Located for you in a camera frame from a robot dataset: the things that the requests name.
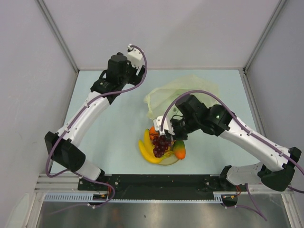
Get white slotted cable duct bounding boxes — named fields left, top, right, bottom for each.
left=44, top=193, right=223, bottom=204

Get green orange fake mango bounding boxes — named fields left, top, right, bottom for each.
left=172, top=141, right=186, bottom=160

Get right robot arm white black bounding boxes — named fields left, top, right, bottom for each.
left=171, top=94, right=302, bottom=191

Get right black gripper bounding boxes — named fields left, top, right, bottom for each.
left=165, top=115, right=199, bottom=142

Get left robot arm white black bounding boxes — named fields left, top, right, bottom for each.
left=45, top=47, right=147, bottom=190

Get orange fake persimmon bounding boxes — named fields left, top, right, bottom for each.
left=149, top=126, right=159, bottom=140

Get beige round plate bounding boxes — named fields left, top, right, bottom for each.
left=163, top=141, right=180, bottom=166

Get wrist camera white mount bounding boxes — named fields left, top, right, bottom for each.
left=153, top=115, right=174, bottom=136
left=126, top=44, right=144, bottom=70

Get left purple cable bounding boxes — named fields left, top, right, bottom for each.
left=45, top=44, right=148, bottom=178

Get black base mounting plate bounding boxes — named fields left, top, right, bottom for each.
left=77, top=174, right=248, bottom=207

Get dark red fake grapes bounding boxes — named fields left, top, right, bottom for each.
left=152, top=135, right=171, bottom=158

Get yellow fake banana bunch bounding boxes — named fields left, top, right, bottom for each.
left=138, top=129, right=173, bottom=165

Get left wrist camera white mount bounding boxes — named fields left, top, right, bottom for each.
left=126, top=44, right=144, bottom=70

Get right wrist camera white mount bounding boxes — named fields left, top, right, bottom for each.
left=153, top=115, right=174, bottom=136

